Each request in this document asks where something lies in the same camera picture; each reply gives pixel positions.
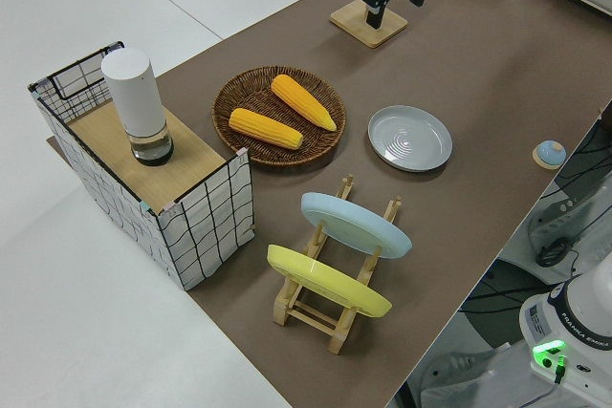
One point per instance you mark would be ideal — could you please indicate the small wooden board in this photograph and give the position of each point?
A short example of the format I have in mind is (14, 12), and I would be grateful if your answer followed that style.
(349, 21)

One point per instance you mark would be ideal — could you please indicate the blue service bell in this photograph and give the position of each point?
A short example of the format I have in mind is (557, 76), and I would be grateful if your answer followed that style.
(550, 154)

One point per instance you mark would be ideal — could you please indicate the brown table mat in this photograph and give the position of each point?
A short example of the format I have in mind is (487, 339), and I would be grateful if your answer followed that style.
(478, 69)

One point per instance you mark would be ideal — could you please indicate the gray plate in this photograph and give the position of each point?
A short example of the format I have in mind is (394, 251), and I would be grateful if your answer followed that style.
(411, 138)

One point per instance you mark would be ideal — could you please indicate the brown wicker basket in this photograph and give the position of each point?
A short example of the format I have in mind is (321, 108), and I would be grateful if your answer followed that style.
(258, 92)

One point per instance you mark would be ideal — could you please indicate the white cylinder with glass base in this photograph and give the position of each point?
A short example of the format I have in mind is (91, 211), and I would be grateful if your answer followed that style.
(136, 97)

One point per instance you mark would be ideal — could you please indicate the wooden dish rack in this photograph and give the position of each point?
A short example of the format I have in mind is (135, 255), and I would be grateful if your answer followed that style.
(306, 312)

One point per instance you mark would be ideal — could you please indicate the yellow corn cob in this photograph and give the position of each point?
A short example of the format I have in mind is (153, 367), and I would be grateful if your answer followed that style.
(303, 102)
(265, 128)

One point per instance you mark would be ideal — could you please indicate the yellow plate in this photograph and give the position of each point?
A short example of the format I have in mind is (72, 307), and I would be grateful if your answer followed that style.
(325, 281)

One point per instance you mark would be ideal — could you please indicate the light blue plate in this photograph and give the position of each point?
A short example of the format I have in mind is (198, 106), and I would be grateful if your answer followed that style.
(354, 226)

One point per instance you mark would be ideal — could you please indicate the wooden rack lid board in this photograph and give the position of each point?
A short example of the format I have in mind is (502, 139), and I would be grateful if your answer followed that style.
(191, 164)

